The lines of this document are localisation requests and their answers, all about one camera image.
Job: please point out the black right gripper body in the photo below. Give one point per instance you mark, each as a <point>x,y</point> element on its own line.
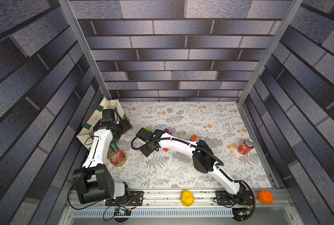
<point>144,135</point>

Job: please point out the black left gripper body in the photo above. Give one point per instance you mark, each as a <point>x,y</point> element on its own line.
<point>122,127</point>

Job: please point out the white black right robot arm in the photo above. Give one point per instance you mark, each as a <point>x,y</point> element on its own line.
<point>203,159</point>

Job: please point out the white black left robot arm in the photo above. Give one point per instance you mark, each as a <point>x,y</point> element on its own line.
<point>93,181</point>

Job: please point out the cream green tote bag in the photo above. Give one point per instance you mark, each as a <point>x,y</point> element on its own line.
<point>88,127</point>

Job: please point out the round red tin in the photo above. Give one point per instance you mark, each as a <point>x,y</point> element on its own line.
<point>118,158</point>

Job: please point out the orange wooden block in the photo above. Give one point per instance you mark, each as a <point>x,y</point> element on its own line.
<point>193,138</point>

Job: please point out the red soda can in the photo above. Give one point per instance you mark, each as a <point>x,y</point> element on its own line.
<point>246,146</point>

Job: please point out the orange mandarin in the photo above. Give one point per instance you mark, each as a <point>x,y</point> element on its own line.
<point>266,197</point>

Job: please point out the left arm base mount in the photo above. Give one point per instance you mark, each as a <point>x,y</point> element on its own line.
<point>134,198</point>

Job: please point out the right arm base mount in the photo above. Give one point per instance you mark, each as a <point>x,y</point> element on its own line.
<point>226,199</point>

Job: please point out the slotted metal cable tray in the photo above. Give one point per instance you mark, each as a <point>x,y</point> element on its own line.
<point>157,213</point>

